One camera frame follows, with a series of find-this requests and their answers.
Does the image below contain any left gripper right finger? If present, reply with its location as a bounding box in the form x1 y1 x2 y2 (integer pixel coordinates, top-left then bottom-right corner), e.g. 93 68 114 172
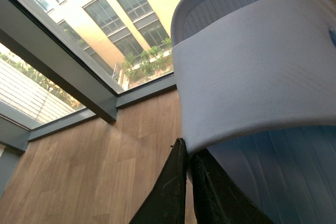
191 149 272 223

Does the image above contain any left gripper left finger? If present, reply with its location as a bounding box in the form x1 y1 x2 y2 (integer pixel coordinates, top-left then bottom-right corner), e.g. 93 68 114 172
130 138 187 223

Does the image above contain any light blue slide sandal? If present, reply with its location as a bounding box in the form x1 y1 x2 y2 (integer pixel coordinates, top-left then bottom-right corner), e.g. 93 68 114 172
171 0 335 223

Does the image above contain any left window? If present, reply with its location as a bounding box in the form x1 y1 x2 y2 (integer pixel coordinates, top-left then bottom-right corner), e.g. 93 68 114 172
1 0 180 153

